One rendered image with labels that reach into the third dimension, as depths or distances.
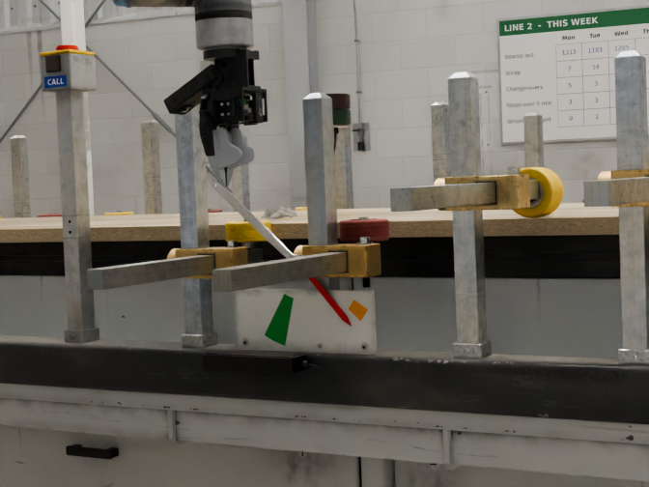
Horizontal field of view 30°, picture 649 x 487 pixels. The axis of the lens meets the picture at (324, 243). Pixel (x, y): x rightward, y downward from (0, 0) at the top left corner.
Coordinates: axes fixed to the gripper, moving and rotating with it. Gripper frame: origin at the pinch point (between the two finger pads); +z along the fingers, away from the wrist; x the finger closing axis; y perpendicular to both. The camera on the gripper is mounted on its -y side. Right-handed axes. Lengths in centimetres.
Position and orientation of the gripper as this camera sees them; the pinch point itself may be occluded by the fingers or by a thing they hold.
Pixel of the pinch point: (220, 178)
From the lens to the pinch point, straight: 193.8
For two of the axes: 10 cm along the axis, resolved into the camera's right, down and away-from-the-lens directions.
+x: 4.9, -0.7, 8.7
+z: 0.4, 10.0, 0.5
